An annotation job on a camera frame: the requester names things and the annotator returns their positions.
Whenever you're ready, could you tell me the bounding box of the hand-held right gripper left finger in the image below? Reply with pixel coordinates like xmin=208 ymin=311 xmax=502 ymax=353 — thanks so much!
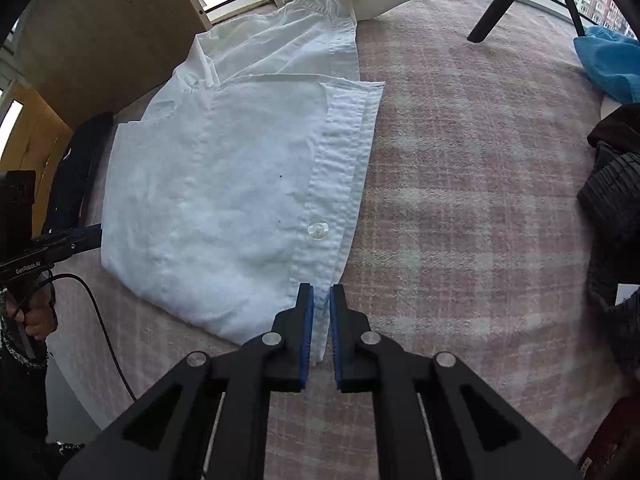
xmin=59 ymin=282 xmax=315 ymax=480

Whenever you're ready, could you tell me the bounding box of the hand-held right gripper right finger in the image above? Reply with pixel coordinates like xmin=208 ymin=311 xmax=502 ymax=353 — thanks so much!
xmin=330 ymin=284 xmax=583 ymax=480

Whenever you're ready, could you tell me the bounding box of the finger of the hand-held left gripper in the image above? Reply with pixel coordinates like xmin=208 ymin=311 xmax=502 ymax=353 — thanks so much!
xmin=30 ymin=224 xmax=103 ymax=263

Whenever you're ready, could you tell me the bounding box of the white button shirt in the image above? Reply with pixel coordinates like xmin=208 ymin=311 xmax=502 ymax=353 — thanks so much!
xmin=100 ymin=0 xmax=413 ymax=365

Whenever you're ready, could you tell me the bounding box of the person's left forearm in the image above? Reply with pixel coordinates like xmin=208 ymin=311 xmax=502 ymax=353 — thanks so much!
xmin=0 ymin=287 xmax=51 ymax=372

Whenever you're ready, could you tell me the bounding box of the person's left hand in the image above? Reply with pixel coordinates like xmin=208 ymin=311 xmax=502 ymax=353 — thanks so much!
xmin=22 ymin=300 xmax=58 ymax=342

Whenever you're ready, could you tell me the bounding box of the navy garment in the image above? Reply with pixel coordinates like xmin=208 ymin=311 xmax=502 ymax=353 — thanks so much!
xmin=42 ymin=111 xmax=115 ymax=236

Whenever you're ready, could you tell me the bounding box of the yellow pine panel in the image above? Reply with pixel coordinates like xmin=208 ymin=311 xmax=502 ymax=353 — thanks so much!
xmin=0 ymin=82 xmax=73 ymax=221

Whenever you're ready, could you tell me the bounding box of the brown cardboard board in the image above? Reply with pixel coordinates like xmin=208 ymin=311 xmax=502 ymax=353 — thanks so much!
xmin=15 ymin=0 xmax=213 ymax=131

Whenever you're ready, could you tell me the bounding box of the grey knit garment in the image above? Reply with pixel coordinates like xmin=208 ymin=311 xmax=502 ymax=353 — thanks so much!
xmin=577 ymin=141 xmax=640 ymax=376

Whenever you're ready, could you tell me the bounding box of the blue cloth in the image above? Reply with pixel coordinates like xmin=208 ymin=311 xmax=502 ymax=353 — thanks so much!
xmin=573 ymin=26 xmax=640 ymax=105

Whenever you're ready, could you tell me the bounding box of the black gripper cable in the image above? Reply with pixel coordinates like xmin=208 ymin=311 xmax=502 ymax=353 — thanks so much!
xmin=10 ymin=272 xmax=137 ymax=403

